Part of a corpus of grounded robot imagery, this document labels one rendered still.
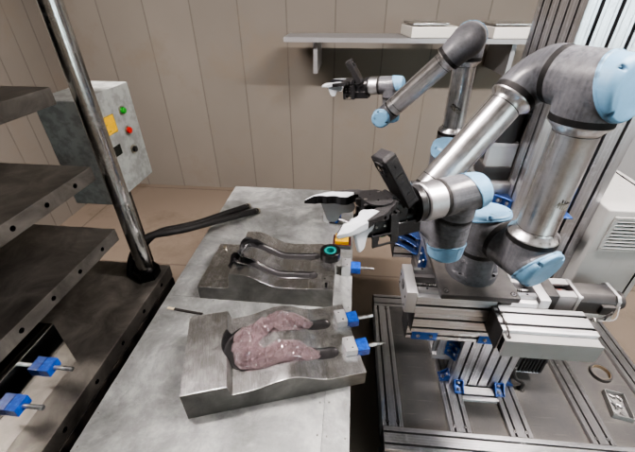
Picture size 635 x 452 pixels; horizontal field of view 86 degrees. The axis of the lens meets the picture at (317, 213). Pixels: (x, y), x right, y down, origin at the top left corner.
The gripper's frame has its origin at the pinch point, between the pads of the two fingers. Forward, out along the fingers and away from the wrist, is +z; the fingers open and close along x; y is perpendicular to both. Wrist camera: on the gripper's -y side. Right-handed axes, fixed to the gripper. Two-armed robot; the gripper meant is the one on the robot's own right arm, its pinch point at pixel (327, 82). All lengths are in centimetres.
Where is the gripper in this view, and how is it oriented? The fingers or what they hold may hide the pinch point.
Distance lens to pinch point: 170.6
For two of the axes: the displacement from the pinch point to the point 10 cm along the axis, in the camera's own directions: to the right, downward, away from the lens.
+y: 1.2, 8.5, 5.1
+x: 4.2, -5.1, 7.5
